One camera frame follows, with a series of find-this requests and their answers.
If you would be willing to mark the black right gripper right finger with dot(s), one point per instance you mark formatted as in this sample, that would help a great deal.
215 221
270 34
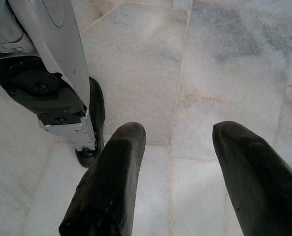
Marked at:
259 191

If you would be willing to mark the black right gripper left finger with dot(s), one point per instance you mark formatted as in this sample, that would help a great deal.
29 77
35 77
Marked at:
106 191

